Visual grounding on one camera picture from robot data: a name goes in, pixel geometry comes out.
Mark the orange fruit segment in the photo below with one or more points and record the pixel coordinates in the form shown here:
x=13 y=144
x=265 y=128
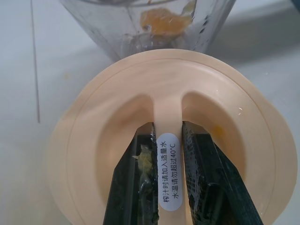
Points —
x=164 y=21

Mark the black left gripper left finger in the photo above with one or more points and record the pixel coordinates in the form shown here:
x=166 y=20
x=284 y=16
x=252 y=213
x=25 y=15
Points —
x=124 y=187

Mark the clear blender jar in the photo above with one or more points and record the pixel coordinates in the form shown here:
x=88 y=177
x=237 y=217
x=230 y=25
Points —
x=112 y=28

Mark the cream blender lid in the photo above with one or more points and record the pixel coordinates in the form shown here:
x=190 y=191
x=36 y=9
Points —
x=168 y=77

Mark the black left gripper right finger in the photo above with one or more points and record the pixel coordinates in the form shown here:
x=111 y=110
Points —
x=211 y=178

